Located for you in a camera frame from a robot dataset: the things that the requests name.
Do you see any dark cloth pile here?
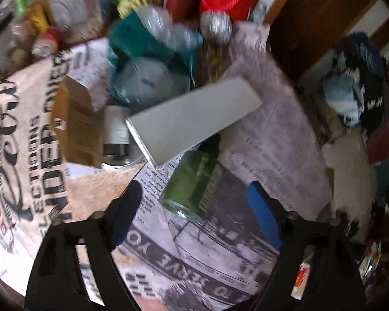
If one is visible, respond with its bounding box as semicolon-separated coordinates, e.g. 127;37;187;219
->
331;32;389;137

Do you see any long white cardboard box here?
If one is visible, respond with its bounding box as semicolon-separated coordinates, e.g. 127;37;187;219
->
126;76;264;166

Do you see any small red white packet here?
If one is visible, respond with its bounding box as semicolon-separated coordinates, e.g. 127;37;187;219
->
290;261;312;299

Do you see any brown cardboard box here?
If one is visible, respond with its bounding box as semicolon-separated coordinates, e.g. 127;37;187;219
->
52;76;106;169

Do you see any crumpled foil ball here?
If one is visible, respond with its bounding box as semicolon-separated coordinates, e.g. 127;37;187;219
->
199;10;234;44

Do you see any green glass jar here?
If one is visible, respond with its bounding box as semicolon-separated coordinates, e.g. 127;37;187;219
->
159;151;224;222

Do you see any wooden door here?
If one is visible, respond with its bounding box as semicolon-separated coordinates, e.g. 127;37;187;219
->
266;0;386;78

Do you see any green bag with plastic liner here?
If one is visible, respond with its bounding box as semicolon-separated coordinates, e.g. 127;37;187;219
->
113;56;190;106

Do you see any printed newspaper tablecloth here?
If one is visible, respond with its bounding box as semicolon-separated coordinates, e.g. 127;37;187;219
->
0;23;334;311

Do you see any clear plastic bottle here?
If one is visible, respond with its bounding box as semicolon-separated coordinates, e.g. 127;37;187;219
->
139;6;203;51

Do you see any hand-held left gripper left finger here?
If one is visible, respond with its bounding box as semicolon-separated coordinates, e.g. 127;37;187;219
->
24;180;143;311

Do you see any dark green plastic bag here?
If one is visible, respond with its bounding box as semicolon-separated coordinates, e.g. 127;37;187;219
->
107;13;198;104

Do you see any small jar with red lid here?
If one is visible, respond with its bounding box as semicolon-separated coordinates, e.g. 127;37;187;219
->
31;27;60;60

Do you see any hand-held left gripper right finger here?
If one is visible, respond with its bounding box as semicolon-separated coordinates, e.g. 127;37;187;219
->
248;181;367;311

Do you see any white jar with black lid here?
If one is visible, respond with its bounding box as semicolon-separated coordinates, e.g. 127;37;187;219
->
102;104;132;158

